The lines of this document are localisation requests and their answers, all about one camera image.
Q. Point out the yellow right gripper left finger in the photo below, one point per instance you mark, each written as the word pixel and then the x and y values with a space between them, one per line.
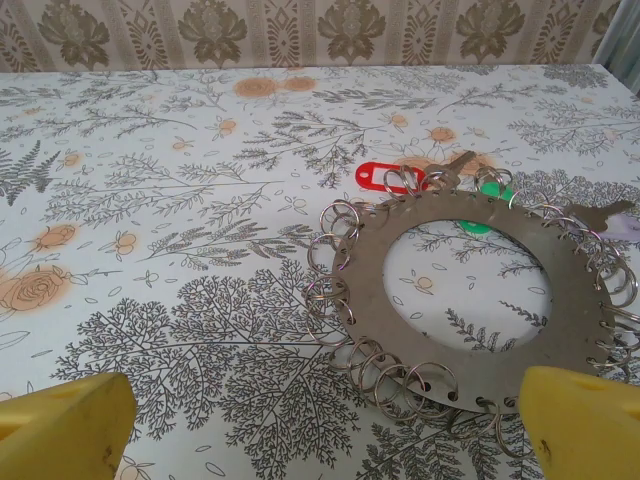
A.
pixel 60 435

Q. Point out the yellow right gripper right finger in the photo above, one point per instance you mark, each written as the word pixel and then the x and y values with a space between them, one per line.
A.
pixel 585 430

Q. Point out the silver metal key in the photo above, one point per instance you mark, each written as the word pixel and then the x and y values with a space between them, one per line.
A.
pixel 462 161
pixel 595 215

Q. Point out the red plastic key tag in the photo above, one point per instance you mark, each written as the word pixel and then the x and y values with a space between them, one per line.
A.
pixel 365 176

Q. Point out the green plastic key tag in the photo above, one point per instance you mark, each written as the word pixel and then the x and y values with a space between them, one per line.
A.
pixel 492 191

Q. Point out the pale purple plastic key tag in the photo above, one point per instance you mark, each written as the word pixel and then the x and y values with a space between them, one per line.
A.
pixel 625 225

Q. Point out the aluminium frame post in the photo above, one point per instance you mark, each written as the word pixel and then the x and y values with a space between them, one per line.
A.
pixel 620 40

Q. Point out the floral patterned table cover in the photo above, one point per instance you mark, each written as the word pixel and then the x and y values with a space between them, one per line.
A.
pixel 200 250

